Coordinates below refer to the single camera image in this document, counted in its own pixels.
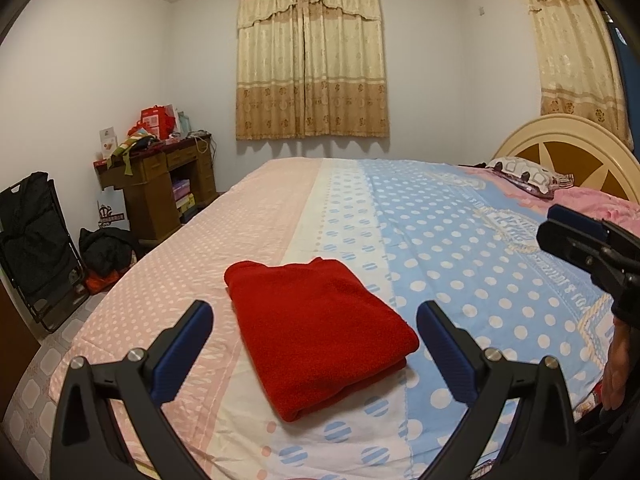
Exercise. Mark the bed with polka dot sheet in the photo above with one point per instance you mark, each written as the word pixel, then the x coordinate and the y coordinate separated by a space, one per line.
pixel 400 220

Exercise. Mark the striped green scarf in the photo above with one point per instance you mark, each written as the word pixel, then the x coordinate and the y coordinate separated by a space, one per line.
pixel 125 150

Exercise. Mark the white paper bag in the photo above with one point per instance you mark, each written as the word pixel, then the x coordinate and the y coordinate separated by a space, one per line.
pixel 111 212

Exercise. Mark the beige floral curtain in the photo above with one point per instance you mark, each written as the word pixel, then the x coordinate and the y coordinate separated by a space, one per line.
pixel 575 60

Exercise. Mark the red knitted sweater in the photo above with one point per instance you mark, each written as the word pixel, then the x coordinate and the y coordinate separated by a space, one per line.
pixel 320 330

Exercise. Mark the person's right hand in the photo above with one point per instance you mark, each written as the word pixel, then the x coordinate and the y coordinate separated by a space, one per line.
pixel 615 370

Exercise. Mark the dark blue panel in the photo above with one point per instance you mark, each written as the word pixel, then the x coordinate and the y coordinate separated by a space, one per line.
pixel 631 85

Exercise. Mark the person's dark trousers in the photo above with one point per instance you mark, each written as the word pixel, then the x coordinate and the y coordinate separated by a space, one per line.
pixel 610 442

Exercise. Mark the brown wooden desk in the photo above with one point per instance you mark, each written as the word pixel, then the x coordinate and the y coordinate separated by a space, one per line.
pixel 150 195

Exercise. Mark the stack of books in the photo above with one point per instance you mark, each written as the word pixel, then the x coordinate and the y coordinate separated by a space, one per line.
pixel 181 192

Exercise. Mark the patterned pillow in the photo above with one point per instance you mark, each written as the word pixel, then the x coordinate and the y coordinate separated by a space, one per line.
pixel 525 172

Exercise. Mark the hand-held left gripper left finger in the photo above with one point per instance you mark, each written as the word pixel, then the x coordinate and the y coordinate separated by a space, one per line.
pixel 182 355

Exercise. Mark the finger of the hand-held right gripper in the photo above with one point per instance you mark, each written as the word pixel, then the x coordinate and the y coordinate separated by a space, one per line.
pixel 570 245
pixel 575 217

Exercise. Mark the red gift box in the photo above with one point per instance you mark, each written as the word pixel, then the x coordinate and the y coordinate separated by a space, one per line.
pixel 136 129

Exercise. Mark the cream wooden headboard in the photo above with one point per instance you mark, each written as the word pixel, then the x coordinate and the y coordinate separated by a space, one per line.
pixel 550 127

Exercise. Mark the printed checkered blanket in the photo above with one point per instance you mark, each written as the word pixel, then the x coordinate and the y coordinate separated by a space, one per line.
pixel 587 405

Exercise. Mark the black bag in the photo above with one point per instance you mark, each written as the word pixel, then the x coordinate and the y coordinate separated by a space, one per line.
pixel 107 252

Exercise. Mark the black folding chair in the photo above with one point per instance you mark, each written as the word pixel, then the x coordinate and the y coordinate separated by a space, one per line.
pixel 35 245

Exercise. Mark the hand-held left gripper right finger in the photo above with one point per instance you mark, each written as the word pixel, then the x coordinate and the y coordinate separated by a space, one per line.
pixel 445 355

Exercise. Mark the orange bag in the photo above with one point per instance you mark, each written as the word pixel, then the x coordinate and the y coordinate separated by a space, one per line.
pixel 102 282

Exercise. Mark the white card box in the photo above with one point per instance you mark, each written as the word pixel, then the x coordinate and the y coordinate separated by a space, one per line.
pixel 107 142

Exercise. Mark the beige window curtain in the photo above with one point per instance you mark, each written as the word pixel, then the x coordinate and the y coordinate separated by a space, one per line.
pixel 310 60

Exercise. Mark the red gift bag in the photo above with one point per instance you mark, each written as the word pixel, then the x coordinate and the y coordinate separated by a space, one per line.
pixel 156 122

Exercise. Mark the pink pillow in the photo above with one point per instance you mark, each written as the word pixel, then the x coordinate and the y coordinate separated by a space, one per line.
pixel 615 205

